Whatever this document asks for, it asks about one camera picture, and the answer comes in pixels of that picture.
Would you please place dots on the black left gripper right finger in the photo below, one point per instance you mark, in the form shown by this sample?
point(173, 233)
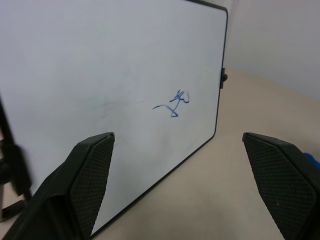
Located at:
point(282, 185)

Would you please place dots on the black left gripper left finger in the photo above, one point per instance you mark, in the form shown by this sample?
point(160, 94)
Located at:
point(75, 190)

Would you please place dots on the blue object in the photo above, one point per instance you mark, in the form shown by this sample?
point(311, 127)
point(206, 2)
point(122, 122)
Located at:
point(312, 160)

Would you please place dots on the black-framed whiteboard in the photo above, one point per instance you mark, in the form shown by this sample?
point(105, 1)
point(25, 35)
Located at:
point(100, 75)

